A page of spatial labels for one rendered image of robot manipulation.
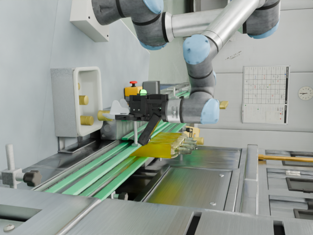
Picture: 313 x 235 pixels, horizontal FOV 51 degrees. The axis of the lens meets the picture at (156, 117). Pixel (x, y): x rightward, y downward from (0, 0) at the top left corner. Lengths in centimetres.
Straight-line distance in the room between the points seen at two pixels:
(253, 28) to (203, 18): 18
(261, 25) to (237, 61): 584
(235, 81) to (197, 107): 616
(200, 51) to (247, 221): 68
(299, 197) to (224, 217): 106
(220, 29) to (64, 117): 55
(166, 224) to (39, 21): 89
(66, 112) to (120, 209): 81
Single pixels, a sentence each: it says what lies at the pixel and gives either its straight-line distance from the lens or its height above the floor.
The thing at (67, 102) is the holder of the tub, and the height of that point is 80.
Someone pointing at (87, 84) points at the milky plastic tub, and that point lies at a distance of 122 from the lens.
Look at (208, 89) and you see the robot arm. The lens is 101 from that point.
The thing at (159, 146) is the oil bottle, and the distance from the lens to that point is 129.
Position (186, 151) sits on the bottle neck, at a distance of 129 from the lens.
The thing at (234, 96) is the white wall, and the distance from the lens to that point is 714.
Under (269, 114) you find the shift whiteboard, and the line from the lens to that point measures 716.
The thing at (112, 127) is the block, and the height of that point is 87.
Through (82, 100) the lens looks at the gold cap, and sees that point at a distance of 116.
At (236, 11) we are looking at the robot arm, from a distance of 106.
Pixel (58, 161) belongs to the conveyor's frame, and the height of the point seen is 81.
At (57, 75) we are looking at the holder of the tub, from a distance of 109.
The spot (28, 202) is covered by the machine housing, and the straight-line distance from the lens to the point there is 34.
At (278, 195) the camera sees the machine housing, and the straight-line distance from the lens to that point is 133.
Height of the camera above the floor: 138
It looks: 17 degrees down
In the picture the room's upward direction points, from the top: 92 degrees clockwise
